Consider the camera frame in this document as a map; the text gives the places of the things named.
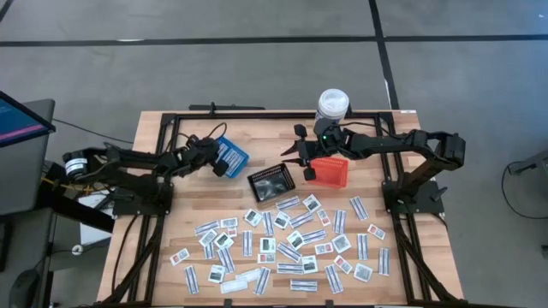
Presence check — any white paper sheet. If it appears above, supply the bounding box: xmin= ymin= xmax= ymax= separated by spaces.
xmin=79 ymin=192 xmax=114 ymax=246

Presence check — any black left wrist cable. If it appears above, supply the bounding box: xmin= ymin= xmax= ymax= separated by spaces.
xmin=204 ymin=121 xmax=229 ymax=140

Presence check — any monitor with blue screen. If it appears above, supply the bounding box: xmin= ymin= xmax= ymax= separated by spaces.
xmin=0 ymin=90 xmax=57 ymax=149

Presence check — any black floor cable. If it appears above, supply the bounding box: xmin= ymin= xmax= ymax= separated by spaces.
xmin=499 ymin=169 xmax=548 ymax=221

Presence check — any black plastic basket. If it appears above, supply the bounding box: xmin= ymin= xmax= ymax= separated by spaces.
xmin=247 ymin=162 xmax=297 ymax=204

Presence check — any plain white packet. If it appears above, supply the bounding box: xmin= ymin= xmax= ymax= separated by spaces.
xmin=236 ymin=268 xmax=261 ymax=282
xmin=220 ymin=279 xmax=249 ymax=294

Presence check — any black diagonal beam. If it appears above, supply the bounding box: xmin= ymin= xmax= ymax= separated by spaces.
xmin=40 ymin=187 xmax=116 ymax=234

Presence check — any black computer mouse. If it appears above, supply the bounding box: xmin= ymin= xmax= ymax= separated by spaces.
xmin=8 ymin=268 xmax=42 ymax=308

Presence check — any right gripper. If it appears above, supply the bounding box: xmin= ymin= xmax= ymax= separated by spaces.
xmin=281 ymin=119 xmax=346 ymax=181

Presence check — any yellow cable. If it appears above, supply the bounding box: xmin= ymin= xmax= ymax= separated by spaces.
xmin=41 ymin=175 xmax=117 ymax=194

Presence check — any grey metal stand foot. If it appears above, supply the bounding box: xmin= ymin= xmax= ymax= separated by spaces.
xmin=507 ymin=148 xmax=548 ymax=176

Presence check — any Lysol wipes canister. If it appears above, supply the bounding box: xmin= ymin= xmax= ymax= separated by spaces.
xmin=314 ymin=88 xmax=351 ymax=125

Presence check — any blue plastic basket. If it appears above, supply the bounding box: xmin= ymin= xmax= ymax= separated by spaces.
xmin=215 ymin=135 xmax=251 ymax=179

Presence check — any orange plastic basket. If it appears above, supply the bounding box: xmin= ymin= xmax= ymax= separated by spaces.
xmin=307 ymin=156 xmax=350 ymax=190

